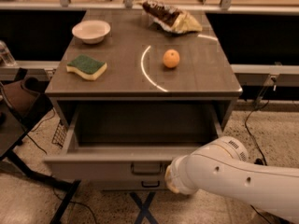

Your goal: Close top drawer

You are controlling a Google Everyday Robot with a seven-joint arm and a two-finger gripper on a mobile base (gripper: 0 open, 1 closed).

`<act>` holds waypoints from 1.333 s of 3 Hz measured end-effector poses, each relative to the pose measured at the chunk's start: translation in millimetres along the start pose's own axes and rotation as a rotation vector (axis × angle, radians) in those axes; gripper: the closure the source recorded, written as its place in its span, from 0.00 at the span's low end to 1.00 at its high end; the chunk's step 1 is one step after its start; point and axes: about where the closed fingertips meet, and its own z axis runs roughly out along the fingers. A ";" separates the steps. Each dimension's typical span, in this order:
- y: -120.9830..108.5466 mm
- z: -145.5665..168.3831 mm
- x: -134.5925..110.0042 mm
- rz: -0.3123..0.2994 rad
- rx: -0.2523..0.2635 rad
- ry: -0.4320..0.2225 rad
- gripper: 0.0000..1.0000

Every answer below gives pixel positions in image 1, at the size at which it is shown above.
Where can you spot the grey lower drawer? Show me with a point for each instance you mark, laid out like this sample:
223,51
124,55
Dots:
130,185

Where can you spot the dark side chair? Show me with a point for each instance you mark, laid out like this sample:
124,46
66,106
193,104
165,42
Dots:
26,100

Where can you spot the white ceramic bowl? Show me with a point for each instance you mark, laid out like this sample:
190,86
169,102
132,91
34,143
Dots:
91,32

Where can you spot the grey cabinet desk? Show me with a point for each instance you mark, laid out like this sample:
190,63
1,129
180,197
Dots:
134,50

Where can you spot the grey top drawer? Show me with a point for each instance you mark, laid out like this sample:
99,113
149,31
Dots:
125,141

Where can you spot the clear plastic bottle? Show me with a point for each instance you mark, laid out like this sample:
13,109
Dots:
6,55

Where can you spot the brown yellow chip bag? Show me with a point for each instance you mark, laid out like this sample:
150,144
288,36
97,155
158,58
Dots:
171,19

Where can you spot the orange fruit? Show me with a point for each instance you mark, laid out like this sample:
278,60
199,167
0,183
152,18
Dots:
171,58

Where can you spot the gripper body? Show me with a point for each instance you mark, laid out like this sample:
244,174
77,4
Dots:
177,175

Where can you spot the grey drawer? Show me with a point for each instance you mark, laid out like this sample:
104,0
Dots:
125,141
130,185

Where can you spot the green yellow sponge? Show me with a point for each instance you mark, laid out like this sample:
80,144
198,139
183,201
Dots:
86,67

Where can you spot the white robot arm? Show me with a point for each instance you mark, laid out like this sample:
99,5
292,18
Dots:
221,167

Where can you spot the black cross leg stand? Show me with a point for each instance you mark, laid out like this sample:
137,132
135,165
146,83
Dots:
144,208

